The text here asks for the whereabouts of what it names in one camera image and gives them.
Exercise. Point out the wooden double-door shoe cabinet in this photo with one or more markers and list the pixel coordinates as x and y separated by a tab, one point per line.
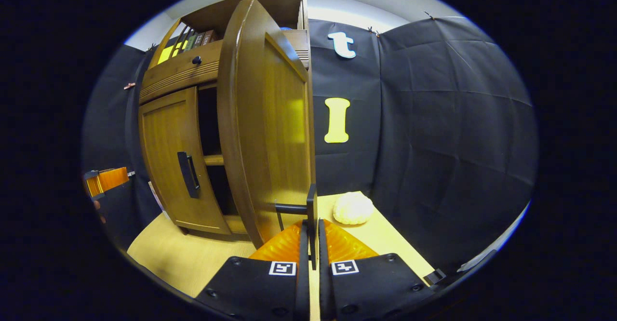
173	77

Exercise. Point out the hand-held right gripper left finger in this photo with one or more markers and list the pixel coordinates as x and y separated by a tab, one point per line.
302	282

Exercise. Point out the wooden cabinet door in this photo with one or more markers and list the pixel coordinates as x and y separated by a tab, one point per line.
270	133
164	147

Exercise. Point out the wooden inner cabinet shelf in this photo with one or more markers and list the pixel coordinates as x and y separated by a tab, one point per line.
214	160

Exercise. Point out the wooden cabinet drawer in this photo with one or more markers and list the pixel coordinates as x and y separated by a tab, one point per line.
178	73

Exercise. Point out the white bumpy round object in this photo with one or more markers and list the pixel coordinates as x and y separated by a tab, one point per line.
353	208

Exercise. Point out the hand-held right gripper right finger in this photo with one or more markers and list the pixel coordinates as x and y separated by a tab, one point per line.
324	287

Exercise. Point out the brown book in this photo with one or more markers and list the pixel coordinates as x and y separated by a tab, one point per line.
209	37

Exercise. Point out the black table clamp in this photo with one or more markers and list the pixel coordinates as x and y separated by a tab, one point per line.
435	276

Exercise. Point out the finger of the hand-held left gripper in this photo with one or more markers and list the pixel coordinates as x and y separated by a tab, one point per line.
113	179

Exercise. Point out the dark grey book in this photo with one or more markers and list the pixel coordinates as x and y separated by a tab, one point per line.
199	40

